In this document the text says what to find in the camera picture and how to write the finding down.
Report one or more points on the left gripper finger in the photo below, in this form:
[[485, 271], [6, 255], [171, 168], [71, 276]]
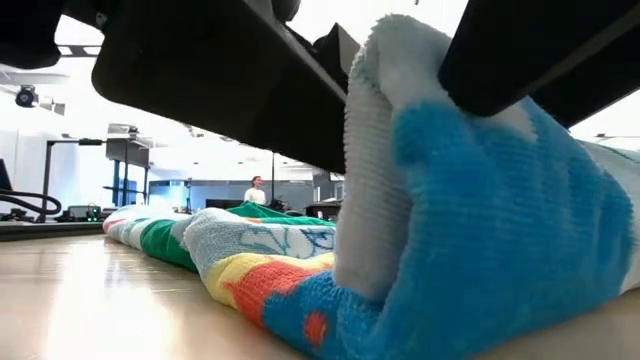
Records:
[[340, 55], [215, 75]]

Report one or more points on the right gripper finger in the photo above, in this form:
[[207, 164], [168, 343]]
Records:
[[595, 82], [515, 45]]

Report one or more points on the green dinosaur print towel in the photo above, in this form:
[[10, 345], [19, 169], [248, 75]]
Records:
[[500, 225]]

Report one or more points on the person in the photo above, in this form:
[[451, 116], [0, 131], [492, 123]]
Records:
[[256, 196]]

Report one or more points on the black desk box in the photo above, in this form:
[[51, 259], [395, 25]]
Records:
[[220, 204]]

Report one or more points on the black angled screen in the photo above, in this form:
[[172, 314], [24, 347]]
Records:
[[4, 180]]

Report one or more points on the black device with green lights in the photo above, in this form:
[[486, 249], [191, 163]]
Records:
[[80, 214]]

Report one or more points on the black overhead light rail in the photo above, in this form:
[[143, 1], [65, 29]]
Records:
[[75, 50]]

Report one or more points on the black ceiling camera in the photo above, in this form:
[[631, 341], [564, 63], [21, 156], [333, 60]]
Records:
[[26, 97]]

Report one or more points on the black metal frame stand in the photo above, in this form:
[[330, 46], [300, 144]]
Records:
[[90, 142]]

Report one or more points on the black aluminium table frame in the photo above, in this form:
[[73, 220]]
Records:
[[40, 231]]

